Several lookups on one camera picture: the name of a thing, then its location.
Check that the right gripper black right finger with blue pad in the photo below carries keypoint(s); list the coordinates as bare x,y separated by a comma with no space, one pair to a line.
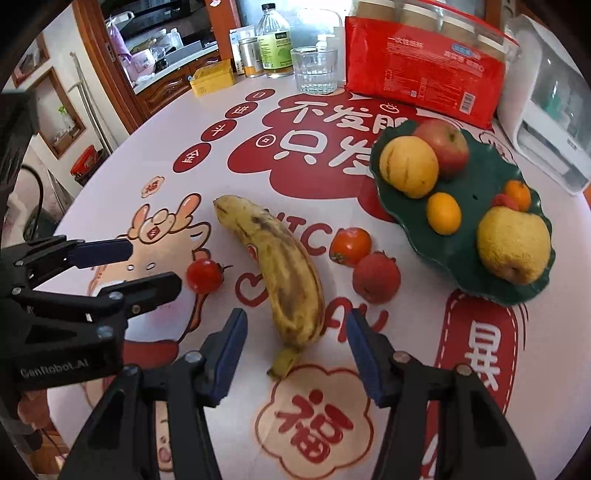
443,422

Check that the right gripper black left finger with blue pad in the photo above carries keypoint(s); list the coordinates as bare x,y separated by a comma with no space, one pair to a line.
118,440

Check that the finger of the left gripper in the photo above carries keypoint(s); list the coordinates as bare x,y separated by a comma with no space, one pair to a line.
97,253
145,294

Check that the red cherry tomato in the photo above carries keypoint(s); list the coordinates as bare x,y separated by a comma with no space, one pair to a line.
205,276

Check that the spotted yellow banana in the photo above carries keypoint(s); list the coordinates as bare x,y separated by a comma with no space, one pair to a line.
293,285

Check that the red bumpy lychee fruit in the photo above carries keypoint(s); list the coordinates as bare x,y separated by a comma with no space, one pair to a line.
377,278

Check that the red persimmon tomato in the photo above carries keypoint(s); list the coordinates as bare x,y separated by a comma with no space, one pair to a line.
350,246

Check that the small orange tangerine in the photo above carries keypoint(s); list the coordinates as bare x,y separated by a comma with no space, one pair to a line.
444,214

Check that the yellow striped melon fruit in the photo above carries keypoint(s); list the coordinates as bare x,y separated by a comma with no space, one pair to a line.
410,165

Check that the red basket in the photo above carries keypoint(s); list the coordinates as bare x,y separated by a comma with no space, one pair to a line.
85,162

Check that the yellow pear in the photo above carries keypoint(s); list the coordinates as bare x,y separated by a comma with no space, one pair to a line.
513,245

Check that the dark green leaf plate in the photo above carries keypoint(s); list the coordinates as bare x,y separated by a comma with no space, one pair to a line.
485,175

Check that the yellow small box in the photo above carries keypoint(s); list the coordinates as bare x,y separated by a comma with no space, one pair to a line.
212,78

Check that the small red lychee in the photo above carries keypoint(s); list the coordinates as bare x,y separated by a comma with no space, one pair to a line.
504,200

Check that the small orange mandarin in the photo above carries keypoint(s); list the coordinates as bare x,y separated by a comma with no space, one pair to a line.
520,195

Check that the small metal can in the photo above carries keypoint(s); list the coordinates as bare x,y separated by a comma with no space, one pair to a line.
252,63

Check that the red apple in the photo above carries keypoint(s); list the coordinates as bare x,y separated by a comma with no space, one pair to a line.
449,145

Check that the clear drinking glass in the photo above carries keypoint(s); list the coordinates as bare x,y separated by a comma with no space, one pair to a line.
315,69

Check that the green label plastic bottle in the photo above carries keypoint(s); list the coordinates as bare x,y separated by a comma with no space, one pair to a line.
273,35

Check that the white cup sterilizer box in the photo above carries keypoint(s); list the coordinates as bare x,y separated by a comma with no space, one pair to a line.
545,105

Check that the red paper cup package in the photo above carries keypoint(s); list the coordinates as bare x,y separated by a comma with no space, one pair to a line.
430,55

